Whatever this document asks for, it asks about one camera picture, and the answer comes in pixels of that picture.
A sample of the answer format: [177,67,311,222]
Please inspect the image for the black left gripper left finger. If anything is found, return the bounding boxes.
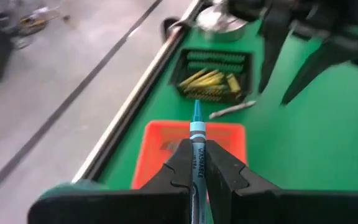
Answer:
[26,139,194,224]

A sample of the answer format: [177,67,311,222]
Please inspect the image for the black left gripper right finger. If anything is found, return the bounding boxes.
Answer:
[205,139,358,224]

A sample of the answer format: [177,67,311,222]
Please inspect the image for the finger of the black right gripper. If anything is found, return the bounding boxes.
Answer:
[279,39,358,106]
[257,12,293,94]

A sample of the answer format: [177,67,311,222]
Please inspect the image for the blue crayon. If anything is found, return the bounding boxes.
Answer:
[188,99,209,224]

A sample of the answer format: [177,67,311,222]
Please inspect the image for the teal plastic bin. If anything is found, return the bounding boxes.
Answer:
[37,179,110,202]

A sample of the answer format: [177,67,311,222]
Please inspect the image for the black mesh basket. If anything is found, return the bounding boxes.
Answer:
[169,48,254,105]

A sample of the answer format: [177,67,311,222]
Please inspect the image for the silver table lamp white shade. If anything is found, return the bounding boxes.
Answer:
[196,0,249,43]

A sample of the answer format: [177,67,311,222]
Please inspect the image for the orange mesh basket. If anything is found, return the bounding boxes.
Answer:
[131,119,248,205]

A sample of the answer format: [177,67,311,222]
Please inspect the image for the black cable loop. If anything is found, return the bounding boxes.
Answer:
[160,17,183,44]

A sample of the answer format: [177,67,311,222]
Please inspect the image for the tangled floor cables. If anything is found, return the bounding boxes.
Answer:
[11,4,71,40]

